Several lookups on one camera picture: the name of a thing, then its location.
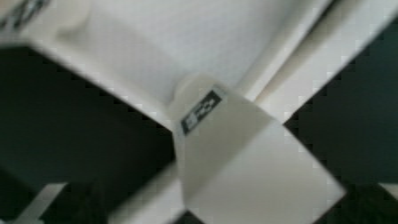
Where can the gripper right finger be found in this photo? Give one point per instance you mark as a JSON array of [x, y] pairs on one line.
[[368, 206]]

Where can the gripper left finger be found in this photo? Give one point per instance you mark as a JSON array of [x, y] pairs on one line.
[[66, 204]]

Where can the white desk top tray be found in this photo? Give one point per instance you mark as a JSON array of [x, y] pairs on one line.
[[139, 43]]

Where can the white leg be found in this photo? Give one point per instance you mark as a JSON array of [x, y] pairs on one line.
[[254, 181]]

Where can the white U-shaped frame fence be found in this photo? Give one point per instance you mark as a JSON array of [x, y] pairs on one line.
[[341, 35]]

